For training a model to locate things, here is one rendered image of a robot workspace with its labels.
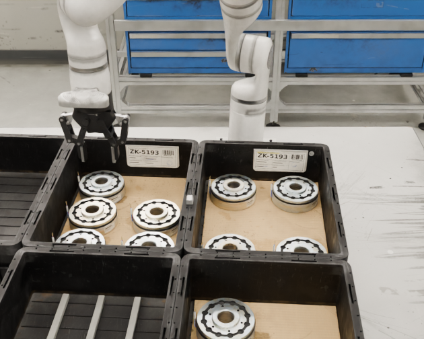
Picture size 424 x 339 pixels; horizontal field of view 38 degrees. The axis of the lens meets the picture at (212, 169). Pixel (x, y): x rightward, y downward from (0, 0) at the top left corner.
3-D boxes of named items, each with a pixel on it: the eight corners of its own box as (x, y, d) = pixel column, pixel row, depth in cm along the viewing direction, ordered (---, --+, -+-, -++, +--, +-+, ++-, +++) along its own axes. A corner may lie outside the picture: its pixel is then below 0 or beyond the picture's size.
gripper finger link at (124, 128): (122, 118, 119) (115, 143, 122) (132, 121, 119) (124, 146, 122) (125, 111, 121) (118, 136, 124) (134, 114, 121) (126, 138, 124)
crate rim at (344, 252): (199, 148, 147) (199, 139, 145) (327, 152, 145) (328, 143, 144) (182, 262, 113) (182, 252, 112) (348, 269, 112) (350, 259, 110)
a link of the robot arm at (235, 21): (223, -28, 134) (266, -23, 132) (233, 46, 158) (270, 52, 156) (212, 5, 130) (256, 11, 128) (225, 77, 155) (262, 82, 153)
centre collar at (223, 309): (213, 307, 110) (213, 305, 110) (240, 309, 110) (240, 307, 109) (210, 328, 106) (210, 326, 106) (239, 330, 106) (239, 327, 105)
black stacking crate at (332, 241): (200, 181, 152) (200, 142, 145) (322, 185, 150) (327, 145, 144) (184, 299, 119) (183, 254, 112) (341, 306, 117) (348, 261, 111)
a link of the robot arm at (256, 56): (276, 32, 151) (270, 95, 161) (239, 27, 153) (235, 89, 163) (269, 46, 144) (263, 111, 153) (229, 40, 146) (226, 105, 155)
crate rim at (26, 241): (74, 144, 148) (73, 135, 147) (199, 148, 147) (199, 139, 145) (21, 255, 115) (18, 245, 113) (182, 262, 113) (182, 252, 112)
